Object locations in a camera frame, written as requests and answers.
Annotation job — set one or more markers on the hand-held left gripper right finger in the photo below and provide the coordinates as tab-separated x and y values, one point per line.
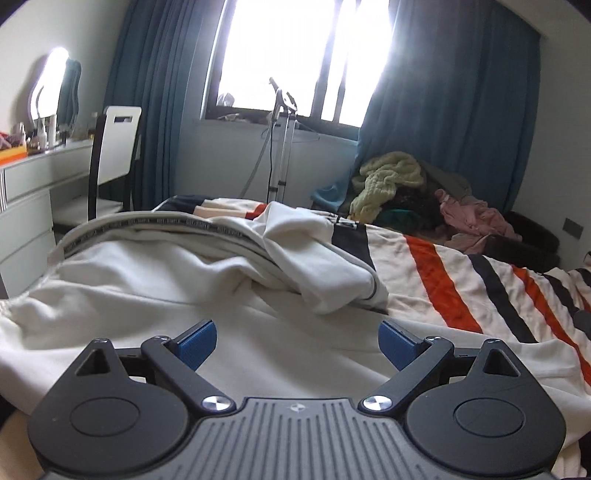
395	345

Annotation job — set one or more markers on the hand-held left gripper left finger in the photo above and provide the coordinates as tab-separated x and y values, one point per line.
198	345

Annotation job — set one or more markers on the white hooded sweatshirt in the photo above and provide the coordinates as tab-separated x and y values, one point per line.
152	281

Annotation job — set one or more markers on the striped blanket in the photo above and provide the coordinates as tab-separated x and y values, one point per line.
438	286

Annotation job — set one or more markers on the dark garment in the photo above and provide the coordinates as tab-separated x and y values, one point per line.
415	207

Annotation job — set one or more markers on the pink garment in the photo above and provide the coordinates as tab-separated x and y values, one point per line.
475	217

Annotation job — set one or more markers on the teal cloth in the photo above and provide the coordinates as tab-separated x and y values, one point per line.
332	196

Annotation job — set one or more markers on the yellow-green knitted garment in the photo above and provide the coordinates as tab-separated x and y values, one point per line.
392	175

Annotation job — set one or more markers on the olive garment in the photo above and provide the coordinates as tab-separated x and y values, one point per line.
445	177

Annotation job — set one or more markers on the black fuzzy cushion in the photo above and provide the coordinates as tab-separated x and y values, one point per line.
535	237

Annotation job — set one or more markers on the white dresser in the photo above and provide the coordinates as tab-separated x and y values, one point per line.
27	207

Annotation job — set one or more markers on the garment steamer stand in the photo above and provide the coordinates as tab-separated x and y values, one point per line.
280	138

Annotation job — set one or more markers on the blue curtain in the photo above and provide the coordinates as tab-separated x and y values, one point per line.
461	92
157	92

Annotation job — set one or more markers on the white bottle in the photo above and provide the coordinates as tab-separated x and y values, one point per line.
51	128

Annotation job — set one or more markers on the orange box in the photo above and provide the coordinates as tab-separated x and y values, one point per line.
13	154

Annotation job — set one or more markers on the wavy vanity mirror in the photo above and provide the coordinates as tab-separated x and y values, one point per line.
50	78

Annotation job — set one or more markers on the window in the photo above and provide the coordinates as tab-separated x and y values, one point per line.
277	46

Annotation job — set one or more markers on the white chair with black frame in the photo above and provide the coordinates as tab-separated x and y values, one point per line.
115	152

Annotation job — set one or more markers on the wall socket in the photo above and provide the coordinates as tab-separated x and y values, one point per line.
573	227

